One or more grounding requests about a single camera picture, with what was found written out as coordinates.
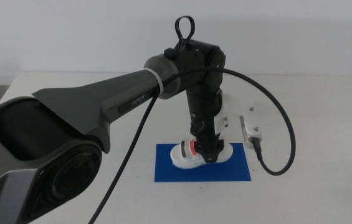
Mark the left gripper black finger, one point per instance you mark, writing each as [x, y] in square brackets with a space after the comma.
[210, 154]
[197, 147]

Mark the white shoe with red stripe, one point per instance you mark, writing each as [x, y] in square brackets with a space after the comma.
[188, 157]

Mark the left black Piper robot arm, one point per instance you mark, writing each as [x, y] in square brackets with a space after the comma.
[79, 109]

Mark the blue rectangular mat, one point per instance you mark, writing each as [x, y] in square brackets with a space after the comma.
[169, 171]

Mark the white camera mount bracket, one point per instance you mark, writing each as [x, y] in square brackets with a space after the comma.
[241, 107]

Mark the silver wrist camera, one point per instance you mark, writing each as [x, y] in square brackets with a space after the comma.
[252, 133]

